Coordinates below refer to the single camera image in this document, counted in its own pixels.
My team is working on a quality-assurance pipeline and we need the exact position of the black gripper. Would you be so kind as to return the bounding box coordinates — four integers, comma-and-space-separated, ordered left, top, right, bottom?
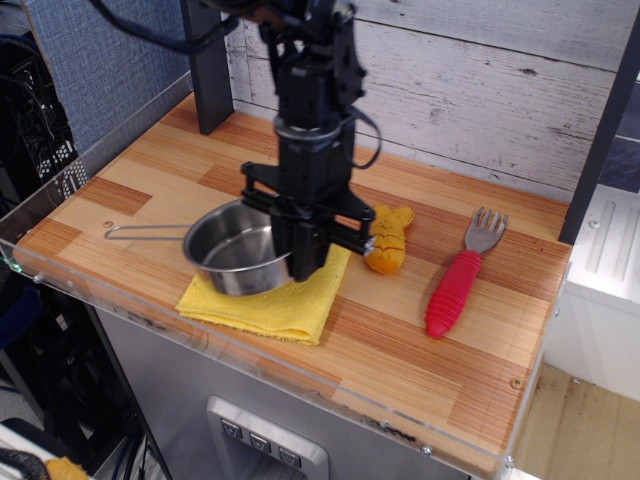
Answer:
241, 127, 375, 281

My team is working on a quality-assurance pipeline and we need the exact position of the stainless steel saucepan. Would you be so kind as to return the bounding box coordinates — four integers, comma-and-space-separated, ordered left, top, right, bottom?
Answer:
104, 200, 293, 296

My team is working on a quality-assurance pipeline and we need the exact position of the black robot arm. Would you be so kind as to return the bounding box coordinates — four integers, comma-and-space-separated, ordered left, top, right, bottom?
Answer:
92, 1, 375, 281

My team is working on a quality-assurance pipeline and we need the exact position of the yellow folded towel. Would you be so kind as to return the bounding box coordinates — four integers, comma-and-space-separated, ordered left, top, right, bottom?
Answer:
176, 245, 351, 345

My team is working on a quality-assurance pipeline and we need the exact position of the orange plush toy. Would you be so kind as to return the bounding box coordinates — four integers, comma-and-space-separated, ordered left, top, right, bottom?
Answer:
365, 204, 415, 275

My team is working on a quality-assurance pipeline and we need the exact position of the clear acrylic table guard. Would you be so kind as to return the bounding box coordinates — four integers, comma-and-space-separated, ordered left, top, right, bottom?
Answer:
1, 98, 570, 479

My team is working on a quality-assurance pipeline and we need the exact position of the silver button panel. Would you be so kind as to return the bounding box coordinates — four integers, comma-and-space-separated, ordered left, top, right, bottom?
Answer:
206, 396, 330, 479

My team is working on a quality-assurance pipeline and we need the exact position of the black plastic crate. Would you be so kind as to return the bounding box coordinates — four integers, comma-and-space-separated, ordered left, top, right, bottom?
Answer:
1, 34, 78, 199

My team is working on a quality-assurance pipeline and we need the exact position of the white ribbed box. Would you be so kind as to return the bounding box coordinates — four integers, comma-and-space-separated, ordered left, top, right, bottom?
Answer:
544, 185, 639, 400

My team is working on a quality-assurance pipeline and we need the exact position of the yellow object bottom left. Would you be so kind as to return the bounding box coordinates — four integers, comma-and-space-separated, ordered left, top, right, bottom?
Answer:
44, 457, 91, 480

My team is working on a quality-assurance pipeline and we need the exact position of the dark left vertical post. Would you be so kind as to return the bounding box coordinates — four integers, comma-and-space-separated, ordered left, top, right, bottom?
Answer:
181, 1, 234, 135

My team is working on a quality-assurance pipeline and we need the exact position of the dark vertical post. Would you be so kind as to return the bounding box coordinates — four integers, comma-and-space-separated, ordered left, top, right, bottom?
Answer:
558, 12, 639, 245
181, 1, 234, 135

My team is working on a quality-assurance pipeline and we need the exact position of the red handled metal fork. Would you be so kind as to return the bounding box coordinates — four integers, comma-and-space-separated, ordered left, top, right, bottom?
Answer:
424, 207, 509, 339

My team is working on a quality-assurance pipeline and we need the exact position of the dark right vertical post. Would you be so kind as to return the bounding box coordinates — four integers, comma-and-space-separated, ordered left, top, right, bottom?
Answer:
558, 12, 639, 245

